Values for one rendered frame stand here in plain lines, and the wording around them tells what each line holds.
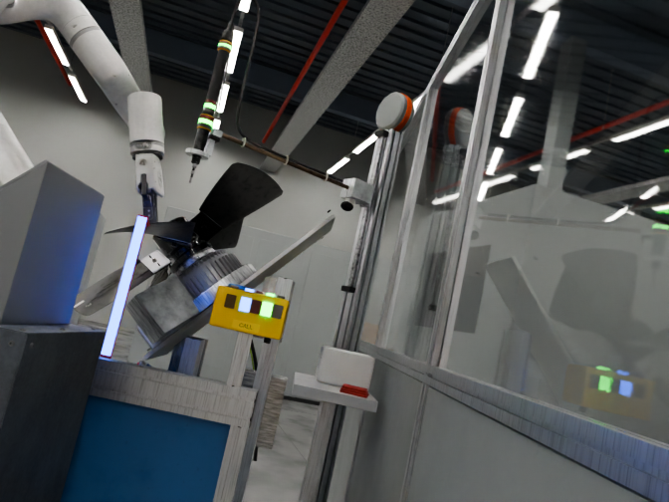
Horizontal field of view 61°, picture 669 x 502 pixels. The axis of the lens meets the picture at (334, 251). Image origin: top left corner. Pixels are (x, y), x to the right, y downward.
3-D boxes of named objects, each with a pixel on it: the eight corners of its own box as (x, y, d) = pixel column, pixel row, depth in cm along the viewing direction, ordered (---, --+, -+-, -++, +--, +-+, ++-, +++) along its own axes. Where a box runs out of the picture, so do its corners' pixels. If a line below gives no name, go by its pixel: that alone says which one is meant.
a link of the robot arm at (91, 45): (83, 67, 157) (146, 156, 157) (65, 39, 141) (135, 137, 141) (111, 51, 158) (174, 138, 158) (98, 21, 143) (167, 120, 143)
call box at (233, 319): (280, 345, 133) (290, 301, 135) (278, 347, 123) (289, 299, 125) (213, 330, 133) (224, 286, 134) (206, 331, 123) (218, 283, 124)
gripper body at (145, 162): (156, 145, 141) (159, 190, 139) (166, 157, 151) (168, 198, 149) (126, 147, 140) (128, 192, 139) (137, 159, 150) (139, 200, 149)
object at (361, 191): (359, 207, 213) (364, 185, 214) (372, 206, 207) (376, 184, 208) (338, 199, 207) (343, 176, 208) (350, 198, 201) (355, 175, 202)
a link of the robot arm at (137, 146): (158, 138, 141) (159, 149, 141) (167, 148, 150) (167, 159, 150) (124, 140, 141) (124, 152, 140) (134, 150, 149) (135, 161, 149)
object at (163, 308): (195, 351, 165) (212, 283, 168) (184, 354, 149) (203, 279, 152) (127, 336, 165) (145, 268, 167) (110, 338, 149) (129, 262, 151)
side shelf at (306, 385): (361, 395, 193) (363, 386, 193) (375, 412, 157) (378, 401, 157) (293, 380, 192) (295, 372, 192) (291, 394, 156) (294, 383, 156)
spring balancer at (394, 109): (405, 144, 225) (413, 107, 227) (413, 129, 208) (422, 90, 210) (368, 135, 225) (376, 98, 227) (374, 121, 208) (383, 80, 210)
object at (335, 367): (362, 386, 191) (369, 355, 192) (368, 393, 175) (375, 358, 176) (314, 376, 190) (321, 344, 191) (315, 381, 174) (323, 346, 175)
